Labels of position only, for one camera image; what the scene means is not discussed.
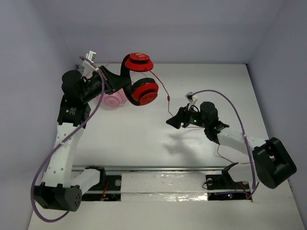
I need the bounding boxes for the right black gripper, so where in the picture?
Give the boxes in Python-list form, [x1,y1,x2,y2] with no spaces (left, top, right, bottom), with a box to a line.
[166,103,208,129]

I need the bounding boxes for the red headphone cable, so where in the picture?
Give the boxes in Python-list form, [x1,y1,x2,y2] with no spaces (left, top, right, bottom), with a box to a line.
[148,69,252,165]

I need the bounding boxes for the red black headphones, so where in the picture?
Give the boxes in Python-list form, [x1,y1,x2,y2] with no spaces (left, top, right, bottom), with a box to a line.
[120,52,159,106]

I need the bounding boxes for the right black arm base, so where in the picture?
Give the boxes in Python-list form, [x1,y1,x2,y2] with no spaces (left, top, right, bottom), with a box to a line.
[202,163,251,201]

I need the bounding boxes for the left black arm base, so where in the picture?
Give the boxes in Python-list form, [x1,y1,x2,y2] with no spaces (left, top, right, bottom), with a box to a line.
[82,166,122,202]

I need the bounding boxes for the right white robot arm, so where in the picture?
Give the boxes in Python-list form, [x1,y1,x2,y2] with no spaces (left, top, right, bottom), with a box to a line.
[166,102,297,189]

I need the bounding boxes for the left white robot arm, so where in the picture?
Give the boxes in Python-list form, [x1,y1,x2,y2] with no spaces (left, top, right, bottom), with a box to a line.
[31,66,131,213]

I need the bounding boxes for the pink headphones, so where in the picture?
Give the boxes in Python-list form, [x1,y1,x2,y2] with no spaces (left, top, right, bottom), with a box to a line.
[102,89,128,107]

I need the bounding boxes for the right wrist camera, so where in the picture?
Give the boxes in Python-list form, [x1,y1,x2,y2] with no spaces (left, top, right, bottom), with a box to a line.
[185,92,198,105]

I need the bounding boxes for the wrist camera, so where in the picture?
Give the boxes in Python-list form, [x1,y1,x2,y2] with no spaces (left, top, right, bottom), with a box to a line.
[185,92,198,105]
[82,50,96,70]

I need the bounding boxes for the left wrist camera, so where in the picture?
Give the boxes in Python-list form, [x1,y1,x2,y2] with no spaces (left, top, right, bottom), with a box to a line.
[82,50,96,70]

